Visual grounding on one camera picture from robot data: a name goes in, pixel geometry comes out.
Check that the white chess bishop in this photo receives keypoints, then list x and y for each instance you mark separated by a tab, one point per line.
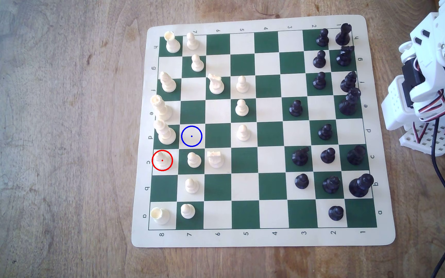
167	83
162	161

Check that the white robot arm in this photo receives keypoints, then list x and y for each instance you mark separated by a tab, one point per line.
433	36

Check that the white chess pawn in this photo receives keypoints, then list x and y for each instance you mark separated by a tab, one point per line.
243	134
192	42
197	65
242	85
187	211
194	161
241	109
192	187

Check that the white chess knight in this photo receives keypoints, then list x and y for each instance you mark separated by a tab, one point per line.
215	160
216	86

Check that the green and cream chess mat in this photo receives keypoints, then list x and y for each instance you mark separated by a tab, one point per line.
245	185

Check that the white chess queen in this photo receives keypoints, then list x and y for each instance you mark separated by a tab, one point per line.
165	133

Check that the white chess king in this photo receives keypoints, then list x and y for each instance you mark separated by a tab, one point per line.
162	109

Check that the black chess pawn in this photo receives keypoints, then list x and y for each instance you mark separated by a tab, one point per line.
328	156
319	82
325	133
322	39
302	181
319	60
296	109
336	213

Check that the black chess knight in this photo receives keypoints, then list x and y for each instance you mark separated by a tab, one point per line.
300	157
344	57

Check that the white chess rook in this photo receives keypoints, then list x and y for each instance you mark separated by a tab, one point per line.
160	216
172	44

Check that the black chess rook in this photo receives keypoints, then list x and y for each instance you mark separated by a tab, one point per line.
343	36
331	185

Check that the black chess king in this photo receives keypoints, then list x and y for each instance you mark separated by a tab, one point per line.
349	104

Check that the black chess bishop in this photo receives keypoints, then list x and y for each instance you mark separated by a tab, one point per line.
348	83
356	155

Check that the black chess queen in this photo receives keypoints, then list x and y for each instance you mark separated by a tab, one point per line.
360	186

